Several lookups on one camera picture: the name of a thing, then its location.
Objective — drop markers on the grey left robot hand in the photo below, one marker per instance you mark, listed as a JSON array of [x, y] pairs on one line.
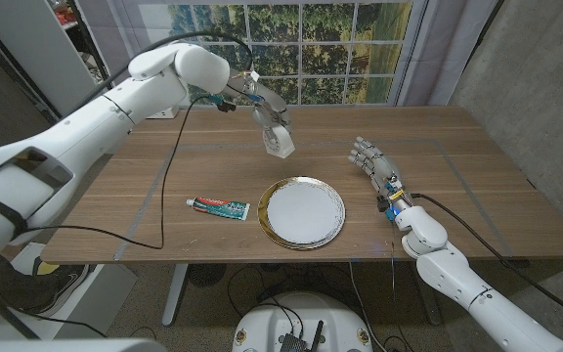
[[269, 107]]

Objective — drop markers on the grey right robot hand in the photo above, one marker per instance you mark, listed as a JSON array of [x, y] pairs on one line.
[[379, 168]]

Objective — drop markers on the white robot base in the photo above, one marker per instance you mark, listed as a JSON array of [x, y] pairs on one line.
[[306, 313]]

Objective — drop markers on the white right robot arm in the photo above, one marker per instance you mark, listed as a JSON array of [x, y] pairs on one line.
[[452, 274]]

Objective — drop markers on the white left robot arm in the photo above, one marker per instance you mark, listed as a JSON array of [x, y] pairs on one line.
[[91, 132]]

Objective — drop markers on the gold rimmed paper plate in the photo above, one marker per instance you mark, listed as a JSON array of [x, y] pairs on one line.
[[303, 212]]

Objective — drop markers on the toothpaste tube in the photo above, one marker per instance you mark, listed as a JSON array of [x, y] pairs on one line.
[[223, 208]]

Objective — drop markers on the printed window backdrop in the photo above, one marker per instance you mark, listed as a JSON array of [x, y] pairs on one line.
[[340, 54]]

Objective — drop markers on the white power strip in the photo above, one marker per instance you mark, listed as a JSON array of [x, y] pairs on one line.
[[164, 113]]

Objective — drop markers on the dark table leg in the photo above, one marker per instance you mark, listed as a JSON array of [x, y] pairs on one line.
[[425, 298]]

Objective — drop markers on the black shelf rack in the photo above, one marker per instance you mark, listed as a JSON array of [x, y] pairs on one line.
[[93, 49]]

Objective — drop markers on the black electronics module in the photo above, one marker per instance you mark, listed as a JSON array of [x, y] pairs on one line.
[[295, 343]]

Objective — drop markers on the white table leg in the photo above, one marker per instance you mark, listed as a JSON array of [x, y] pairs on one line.
[[174, 293]]

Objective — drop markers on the white cabinet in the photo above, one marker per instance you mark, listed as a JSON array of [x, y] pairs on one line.
[[32, 54]]

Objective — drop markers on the white box under table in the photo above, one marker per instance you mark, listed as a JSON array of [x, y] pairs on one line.
[[100, 298]]

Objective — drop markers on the black sneaker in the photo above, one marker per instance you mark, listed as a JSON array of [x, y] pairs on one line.
[[59, 286]]

